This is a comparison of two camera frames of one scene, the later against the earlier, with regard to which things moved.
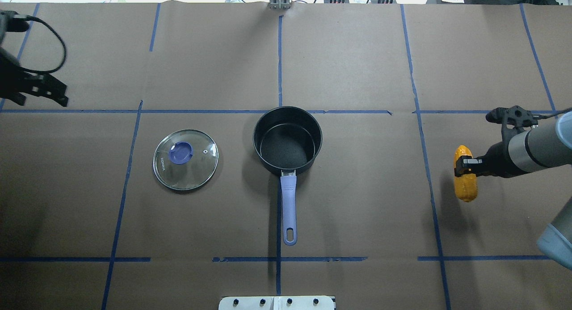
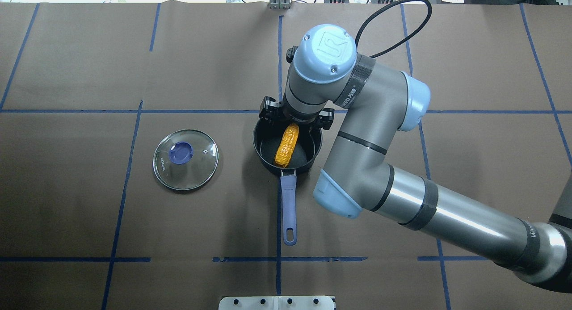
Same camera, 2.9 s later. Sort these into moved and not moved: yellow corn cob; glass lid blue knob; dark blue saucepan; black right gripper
Moved: black right gripper; yellow corn cob
Not moved: dark blue saucepan; glass lid blue knob
